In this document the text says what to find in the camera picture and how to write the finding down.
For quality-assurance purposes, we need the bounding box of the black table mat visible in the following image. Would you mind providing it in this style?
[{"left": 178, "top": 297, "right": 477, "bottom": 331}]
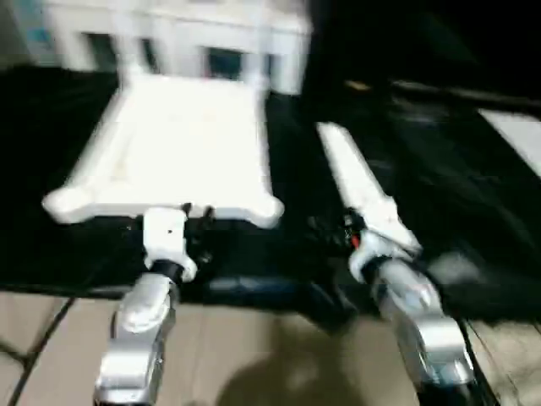
[{"left": 0, "top": 62, "right": 541, "bottom": 325}]

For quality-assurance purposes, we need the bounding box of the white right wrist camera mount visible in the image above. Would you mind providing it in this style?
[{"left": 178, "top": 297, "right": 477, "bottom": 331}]
[{"left": 347, "top": 227, "right": 423, "bottom": 283}]

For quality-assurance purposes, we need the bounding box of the white glass-door cabinet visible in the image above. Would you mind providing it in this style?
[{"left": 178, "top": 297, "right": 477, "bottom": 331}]
[{"left": 45, "top": 0, "right": 314, "bottom": 95}]

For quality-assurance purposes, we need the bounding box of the white plastic table top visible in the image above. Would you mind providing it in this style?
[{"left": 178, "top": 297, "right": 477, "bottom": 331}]
[{"left": 41, "top": 66, "right": 285, "bottom": 230}]

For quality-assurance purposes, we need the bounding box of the blue white pole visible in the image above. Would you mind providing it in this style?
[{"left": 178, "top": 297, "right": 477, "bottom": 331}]
[{"left": 24, "top": 0, "right": 57, "bottom": 54}]

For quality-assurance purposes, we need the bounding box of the long black pole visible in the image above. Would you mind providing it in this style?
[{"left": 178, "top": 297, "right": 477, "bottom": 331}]
[{"left": 391, "top": 79, "right": 541, "bottom": 109}]

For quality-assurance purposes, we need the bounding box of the black fabric covered furniture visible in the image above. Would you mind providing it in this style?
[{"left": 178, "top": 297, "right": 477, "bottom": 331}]
[{"left": 303, "top": 0, "right": 541, "bottom": 96}]

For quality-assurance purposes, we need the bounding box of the white flat board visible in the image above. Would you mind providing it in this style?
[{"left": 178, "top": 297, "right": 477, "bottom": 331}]
[{"left": 476, "top": 107, "right": 541, "bottom": 171}]

